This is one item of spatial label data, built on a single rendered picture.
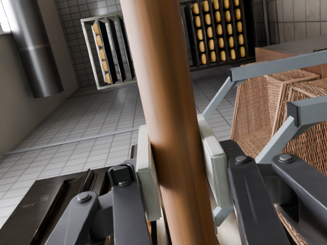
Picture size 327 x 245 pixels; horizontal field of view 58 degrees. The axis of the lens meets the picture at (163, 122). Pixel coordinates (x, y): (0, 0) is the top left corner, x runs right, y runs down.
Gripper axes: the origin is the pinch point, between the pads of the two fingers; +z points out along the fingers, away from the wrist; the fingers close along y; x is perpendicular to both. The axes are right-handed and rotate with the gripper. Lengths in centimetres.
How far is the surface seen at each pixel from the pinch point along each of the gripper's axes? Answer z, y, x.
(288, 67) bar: 85, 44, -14
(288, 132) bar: 38.0, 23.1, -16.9
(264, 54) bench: 153, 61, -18
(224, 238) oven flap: 77, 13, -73
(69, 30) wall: 498, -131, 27
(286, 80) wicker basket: 96, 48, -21
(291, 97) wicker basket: 87, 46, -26
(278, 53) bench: 134, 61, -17
